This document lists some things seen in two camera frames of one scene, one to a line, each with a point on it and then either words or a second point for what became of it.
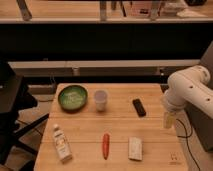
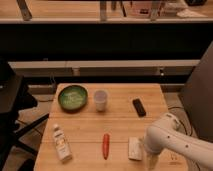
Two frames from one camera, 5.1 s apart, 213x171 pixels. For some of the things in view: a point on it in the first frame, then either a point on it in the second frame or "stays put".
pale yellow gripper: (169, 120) -> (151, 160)
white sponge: (135, 148) stays put
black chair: (14, 97) stays put
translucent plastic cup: (100, 100) stays put
